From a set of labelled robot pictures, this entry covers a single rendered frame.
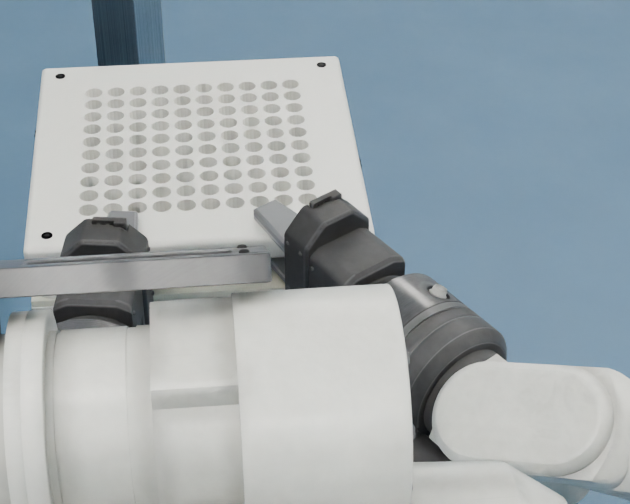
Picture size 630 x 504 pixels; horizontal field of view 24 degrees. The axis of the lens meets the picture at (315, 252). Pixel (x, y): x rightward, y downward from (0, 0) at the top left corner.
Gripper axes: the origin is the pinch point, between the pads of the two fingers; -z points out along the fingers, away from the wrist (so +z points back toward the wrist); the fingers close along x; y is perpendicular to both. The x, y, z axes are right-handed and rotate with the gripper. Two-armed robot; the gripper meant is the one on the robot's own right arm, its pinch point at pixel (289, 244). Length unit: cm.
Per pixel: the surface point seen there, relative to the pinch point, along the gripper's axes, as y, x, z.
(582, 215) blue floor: 124, 106, -76
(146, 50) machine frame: 27, 26, -65
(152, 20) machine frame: 28, 23, -65
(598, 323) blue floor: 104, 105, -52
